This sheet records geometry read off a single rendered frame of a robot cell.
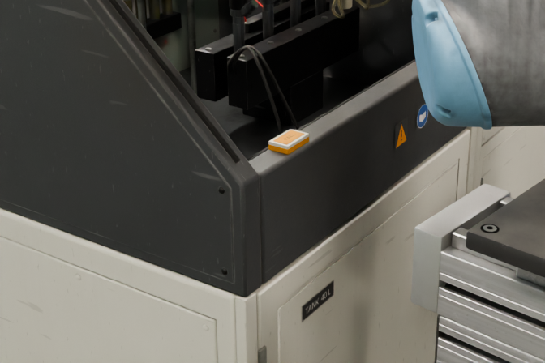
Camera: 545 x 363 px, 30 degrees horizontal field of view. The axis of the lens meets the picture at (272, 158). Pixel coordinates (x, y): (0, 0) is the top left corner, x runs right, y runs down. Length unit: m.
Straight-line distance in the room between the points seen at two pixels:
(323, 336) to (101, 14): 0.57
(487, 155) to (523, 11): 1.12
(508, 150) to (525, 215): 1.05
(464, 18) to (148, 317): 0.75
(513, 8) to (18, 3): 0.75
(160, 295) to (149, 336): 0.08
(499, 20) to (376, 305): 0.89
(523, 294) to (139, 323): 0.63
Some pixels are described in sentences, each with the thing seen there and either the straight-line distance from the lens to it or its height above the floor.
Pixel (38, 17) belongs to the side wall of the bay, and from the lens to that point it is 1.36.
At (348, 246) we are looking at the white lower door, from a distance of 1.49.
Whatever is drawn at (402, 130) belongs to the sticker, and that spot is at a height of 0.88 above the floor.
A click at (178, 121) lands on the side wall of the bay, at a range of 1.24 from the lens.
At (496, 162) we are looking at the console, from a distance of 1.98.
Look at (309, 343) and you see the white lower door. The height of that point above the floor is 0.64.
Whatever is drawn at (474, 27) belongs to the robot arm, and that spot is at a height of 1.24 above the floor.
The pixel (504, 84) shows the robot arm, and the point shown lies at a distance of 0.83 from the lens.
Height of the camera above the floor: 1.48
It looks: 25 degrees down
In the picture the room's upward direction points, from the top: 1 degrees counter-clockwise
